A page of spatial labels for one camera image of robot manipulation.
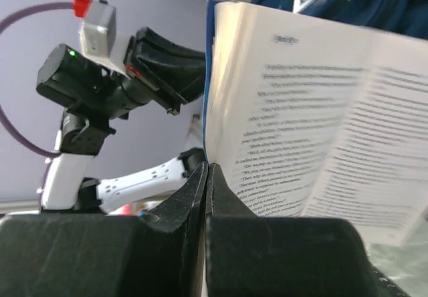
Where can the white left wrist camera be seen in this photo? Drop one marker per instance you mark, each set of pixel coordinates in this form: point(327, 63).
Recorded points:
point(100, 40)

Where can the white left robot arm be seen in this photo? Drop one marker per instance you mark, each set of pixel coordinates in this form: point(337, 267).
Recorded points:
point(112, 147)

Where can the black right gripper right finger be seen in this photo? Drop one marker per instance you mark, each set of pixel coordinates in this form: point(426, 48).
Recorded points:
point(247, 255)

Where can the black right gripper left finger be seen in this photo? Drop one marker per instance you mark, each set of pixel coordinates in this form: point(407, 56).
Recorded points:
point(157, 254)

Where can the Jane Eyre blue book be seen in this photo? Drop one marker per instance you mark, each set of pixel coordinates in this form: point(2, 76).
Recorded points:
point(311, 117)

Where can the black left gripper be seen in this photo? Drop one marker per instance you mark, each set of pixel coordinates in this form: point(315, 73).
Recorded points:
point(172, 75)

